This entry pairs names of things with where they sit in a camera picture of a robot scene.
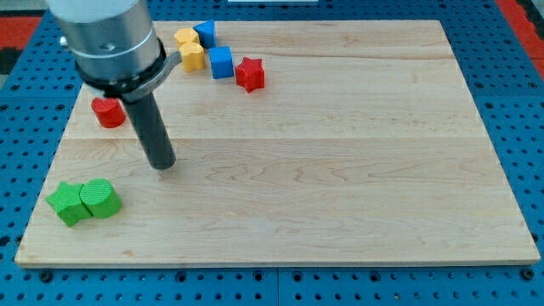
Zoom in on red cylinder block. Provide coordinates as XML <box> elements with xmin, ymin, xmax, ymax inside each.
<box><xmin>91</xmin><ymin>97</ymin><xmax>126</xmax><ymax>128</ymax></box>

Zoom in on green star block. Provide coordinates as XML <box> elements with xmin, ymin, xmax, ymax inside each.
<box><xmin>45</xmin><ymin>181</ymin><xmax>93</xmax><ymax>227</ymax></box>

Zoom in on blue cube block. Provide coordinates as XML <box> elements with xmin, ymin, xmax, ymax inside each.
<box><xmin>208</xmin><ymin>46</ymin><xmax>234</xmax><ymax>79</ymax></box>

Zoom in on wooden board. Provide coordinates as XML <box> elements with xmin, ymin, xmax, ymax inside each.
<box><xmin>15</xmin><ymin>20</ymin><xmax>541</xmax><ymax>269</ymax></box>

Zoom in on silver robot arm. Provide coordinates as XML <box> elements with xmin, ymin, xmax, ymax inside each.
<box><xmin>47</xmin><ymin>0</ymin><xmax>182</xmax><ymax>104</ymax></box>

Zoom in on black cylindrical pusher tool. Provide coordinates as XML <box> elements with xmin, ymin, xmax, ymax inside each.
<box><xmin>122</xmin><ymin>93</ymin><xmax>176</xmax><ymax>170</ymax></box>

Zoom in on green cylinder block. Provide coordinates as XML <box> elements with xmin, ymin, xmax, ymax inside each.
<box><xmin>80</xmin><ymin>178</ymin><xmax>122</xmax><ymax>218</ymax></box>

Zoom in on blue triangle block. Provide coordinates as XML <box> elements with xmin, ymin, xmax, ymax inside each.
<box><xmin>193</xmin><ymin>20</ymin><xmax>217</xmax><ymax>49</ymax></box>

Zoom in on yellow heart block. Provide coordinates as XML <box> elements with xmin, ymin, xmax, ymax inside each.
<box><xmin>178</xmin><ymin>42</ymin><xmax>206</xmax><ymax>72</ymax></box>

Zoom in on yellow hexagon block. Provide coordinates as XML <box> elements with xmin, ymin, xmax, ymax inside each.
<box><xmin>173</xmin><ymin>27</ymin><xmax>200</xmax><ymax>48</ymax></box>

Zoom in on red star block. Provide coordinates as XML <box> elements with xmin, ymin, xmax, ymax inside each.
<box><xmin>235</xmin><ymin>57</ymin><xmax>265</xmax><ymax>93</ymax></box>

